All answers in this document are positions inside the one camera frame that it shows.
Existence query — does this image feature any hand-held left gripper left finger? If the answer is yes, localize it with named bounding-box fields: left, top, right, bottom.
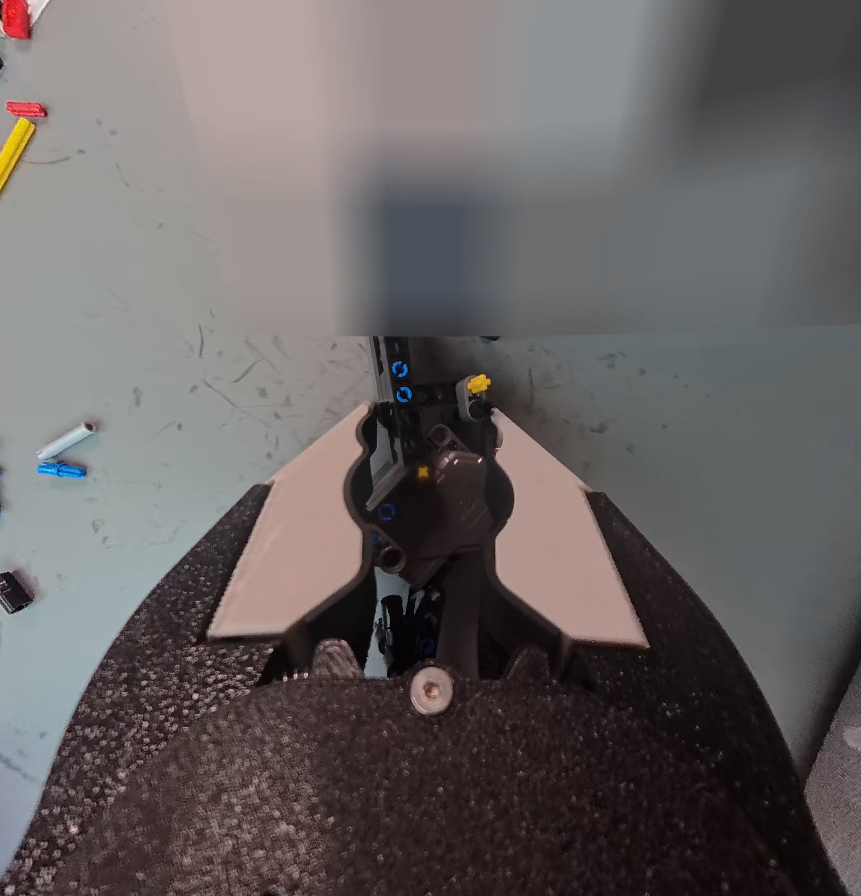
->
left=206, top=402, right=375, bottom=648

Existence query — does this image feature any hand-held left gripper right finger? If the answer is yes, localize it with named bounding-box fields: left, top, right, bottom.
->
left=488, top=413, right=650, bottom=659

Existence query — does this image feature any black grey toy brick assembly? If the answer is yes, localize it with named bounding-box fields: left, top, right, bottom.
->
left=364, top=336, right=504, bottom=680

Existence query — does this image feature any grey desk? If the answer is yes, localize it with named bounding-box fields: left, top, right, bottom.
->
left=0, top=0, right=861, bottom=799

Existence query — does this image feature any light grey toy brick pin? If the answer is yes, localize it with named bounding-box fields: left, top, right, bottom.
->
left=36, top=421, right=98, bottom=460

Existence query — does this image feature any black toy brick connector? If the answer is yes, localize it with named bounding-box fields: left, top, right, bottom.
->
left=0, top=571, right=35, bottom=616

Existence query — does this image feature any yellow technic axle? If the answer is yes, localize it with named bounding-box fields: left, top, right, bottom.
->
left=0, top=117, right=38, bottom=203

